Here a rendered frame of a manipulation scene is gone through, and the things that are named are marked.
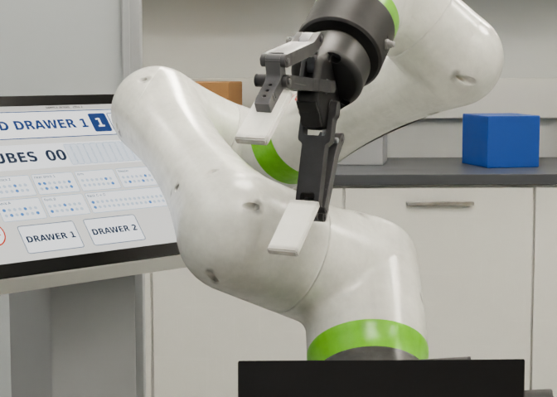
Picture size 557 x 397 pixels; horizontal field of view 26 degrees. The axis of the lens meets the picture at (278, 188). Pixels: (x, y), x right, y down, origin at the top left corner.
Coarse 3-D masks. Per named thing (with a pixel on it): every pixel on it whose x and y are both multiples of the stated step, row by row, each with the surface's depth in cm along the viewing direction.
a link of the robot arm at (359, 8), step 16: (320, 0) 124; (336, 0) 122; (352, 0) 122; (368, 0) 123; (320, 16) 121; (336, 16) 120; (352, 16) 120; (368, 16) 121; (384, 16) 123; (352, 32) 120; (368, 32) 120; (384, 32) 122; (368, 48) 121; (384, 48) 122; (368, 80) 124
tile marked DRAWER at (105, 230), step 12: (108, 216) 178; (120, 216) 180; (132, 216) 181; (96, 228) 176; (108, 228) 177; (120, 228) 178; (132, 228) 180; (96, 240) 174; (108, 240) 175; (120, 240) 177; (132, 240) 178
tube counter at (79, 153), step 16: (48, 144) 181; (64, 144) 182; (80, 144) 184; (96, 144) 186; (112, 144) 188; (48, 160) 179; (64, 160) 180; (80, 160) 182; (96, 160) 184; (112, 160) 186; (128, 160) 188
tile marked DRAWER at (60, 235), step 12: (24, 228) 168; (36, 228) 169; (48, 228) 171; (60, 228) 172; (72, 228) 173; (24, 240) 167; (36, 240) 168; (48, 240) 169; (60, 240) 170; (72, 240) 172; (36, 252) 167
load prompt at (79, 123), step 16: (0, 112) 179; (16, 112) 181; (32, 112) 183; (48, 112) 185; (64, 112) 187; (80, 112) 189; (96, 112) 191; (0, 128) 177; (16, 128) 179; (32, 128) 181; (48, 128) 183; (64, 128) 184; (80, 128) 186; (96, 128) 188; (112, 128) 190
